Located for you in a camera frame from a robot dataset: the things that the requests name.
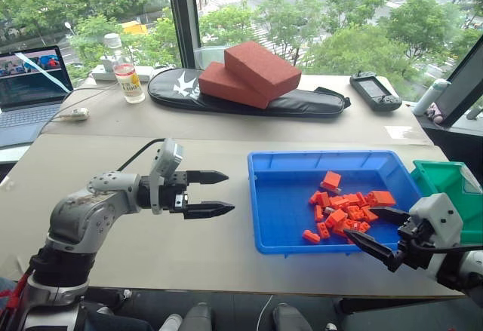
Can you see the clear plastic drink bottle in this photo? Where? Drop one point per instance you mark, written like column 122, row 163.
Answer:
column 128, row 78

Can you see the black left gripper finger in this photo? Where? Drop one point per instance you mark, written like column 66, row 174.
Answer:
column 207, row 177
column 207, row 210

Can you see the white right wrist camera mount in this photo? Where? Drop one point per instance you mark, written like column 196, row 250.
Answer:
column 439, row 214

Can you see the black handheld controller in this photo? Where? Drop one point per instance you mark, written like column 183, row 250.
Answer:
column 375, row 89

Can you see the white bottle with teal cap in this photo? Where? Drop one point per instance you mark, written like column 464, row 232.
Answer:
column 430, row 97

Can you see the green plastic bin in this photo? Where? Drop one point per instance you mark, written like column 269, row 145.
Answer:
column 441, row 178

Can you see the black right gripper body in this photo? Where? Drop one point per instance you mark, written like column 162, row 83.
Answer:
column 413, row 248

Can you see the red foam brick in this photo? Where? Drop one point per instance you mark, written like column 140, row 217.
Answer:
column 260, row 67
column 226, row 84

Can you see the dark window pillar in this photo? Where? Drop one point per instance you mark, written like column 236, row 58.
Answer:
column 183, row 14

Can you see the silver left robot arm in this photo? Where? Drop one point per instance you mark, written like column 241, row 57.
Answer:
column 81, row 214

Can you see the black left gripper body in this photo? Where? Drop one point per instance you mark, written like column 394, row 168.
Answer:
column 177, row 203

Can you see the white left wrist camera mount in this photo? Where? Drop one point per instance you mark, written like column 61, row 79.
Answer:
column 163, row 159

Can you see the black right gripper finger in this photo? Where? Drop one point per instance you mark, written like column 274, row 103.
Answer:
column 371, row 247
column 392, row 216

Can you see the open laptop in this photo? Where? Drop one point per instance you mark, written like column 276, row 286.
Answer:
column 32, row 82

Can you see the black racket bag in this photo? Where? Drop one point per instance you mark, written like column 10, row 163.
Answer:
column 170, row 86

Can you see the small pink plush object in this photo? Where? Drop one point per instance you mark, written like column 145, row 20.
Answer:
column 435, row 112

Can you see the dark rounded shape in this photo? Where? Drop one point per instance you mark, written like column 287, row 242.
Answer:
column 290, row 317

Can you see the blue plastic tray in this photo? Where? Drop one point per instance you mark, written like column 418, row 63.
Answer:
column 283, row 203

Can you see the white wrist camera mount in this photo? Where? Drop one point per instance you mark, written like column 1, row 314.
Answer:
column 163, row 159
column 439, row 214

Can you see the white power strip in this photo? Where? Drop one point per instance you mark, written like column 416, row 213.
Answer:
column 145, row 72

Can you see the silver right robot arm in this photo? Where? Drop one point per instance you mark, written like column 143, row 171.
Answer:
column 466, row 270

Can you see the black slanted window frame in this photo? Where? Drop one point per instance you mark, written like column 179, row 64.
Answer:
column 462, row 86

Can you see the white charger plug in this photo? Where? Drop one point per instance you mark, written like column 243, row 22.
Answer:
column 107, row 61

